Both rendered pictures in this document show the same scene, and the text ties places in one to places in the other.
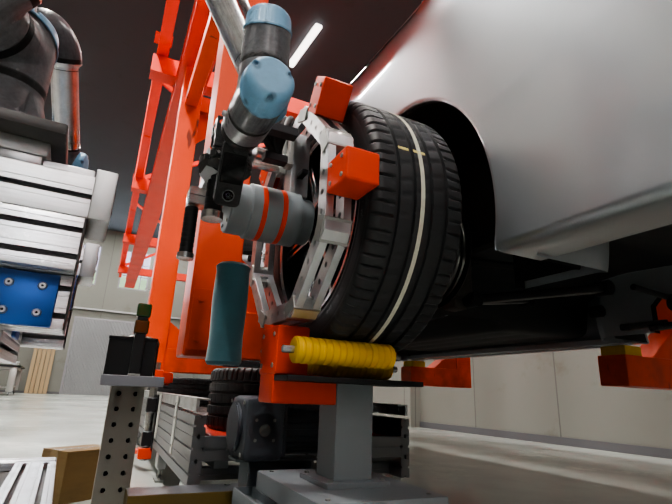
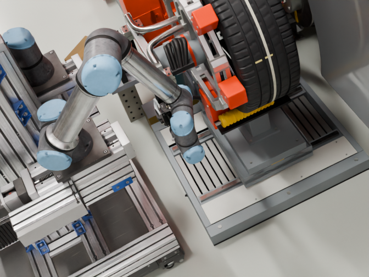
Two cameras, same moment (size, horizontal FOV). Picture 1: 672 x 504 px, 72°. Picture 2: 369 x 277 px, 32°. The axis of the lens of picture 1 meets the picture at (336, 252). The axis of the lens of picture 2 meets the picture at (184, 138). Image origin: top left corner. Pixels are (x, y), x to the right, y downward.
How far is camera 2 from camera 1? 2.32 m
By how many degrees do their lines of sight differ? 67
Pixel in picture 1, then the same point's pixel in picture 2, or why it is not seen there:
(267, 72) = (194, 158)
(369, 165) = (241, 98)
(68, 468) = not seen: hidden behind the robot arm
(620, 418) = not seen: outside the picture
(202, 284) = (135, 14)
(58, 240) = (124, 171)
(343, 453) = (255, 127)
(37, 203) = (112, 167)
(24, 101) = (83, 143)
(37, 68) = not seen: hidden behind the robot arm
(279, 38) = (191, 136)
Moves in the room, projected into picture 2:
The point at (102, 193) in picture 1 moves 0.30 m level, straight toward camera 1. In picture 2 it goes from (128, 150) to (160, 204)
